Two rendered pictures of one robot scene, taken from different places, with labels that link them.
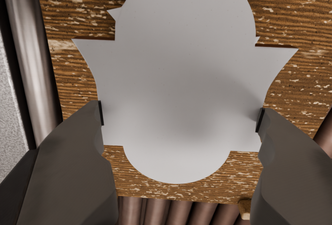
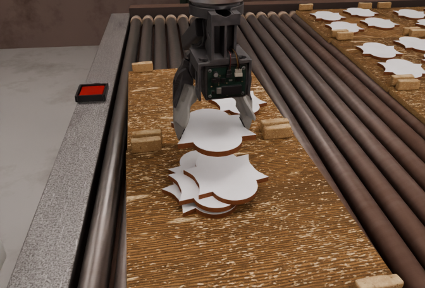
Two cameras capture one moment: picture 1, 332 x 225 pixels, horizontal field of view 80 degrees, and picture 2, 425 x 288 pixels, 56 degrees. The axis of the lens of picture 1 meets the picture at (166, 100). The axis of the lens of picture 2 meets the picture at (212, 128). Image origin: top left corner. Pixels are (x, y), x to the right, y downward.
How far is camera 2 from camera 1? 0.64 m
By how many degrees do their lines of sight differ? 88
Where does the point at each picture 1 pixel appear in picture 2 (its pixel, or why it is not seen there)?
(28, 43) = (106, 211)
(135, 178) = not seen: outside the picture
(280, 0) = (257, 161)
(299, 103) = (312, 195)
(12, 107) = (68, 263)
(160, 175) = (215, 148)
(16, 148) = not seen: outside the picture
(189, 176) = (229, 146)
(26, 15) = (110, 199)
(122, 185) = not seen: outside the picture
